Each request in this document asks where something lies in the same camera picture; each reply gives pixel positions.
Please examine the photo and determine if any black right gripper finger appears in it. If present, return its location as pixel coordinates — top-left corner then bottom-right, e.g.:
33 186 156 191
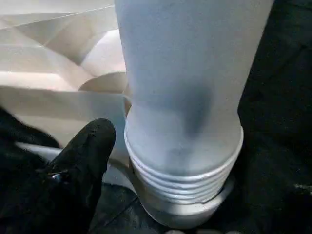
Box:
0 118 117 234

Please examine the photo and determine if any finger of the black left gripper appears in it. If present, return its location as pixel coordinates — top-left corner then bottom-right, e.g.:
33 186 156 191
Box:
0 108 61 150

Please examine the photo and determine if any white plastic table leg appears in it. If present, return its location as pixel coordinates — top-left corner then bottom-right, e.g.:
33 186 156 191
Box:
114 0 274 205

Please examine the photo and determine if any white plastic table top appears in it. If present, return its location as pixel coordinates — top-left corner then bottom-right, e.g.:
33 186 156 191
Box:
0 5 235 230

